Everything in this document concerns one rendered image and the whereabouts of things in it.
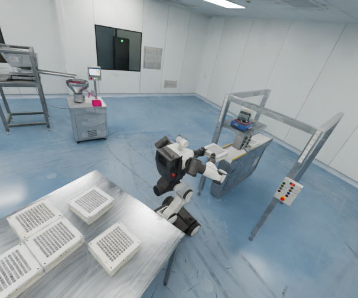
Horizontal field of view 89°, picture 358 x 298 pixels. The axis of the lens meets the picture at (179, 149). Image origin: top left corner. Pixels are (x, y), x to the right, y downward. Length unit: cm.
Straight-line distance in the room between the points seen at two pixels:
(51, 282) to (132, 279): 44
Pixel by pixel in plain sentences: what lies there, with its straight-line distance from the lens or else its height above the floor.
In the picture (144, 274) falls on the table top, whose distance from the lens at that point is 140.
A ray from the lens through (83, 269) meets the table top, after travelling 146.
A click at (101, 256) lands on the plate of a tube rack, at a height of 94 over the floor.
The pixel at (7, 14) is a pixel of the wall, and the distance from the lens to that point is 640.
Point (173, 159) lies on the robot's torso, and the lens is 156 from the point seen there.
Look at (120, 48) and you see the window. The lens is 667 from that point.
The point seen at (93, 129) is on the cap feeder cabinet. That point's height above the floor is 30.
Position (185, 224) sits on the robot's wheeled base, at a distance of 248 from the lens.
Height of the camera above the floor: 216
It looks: 32 degrees down
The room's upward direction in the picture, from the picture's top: 11 degrees clockwise
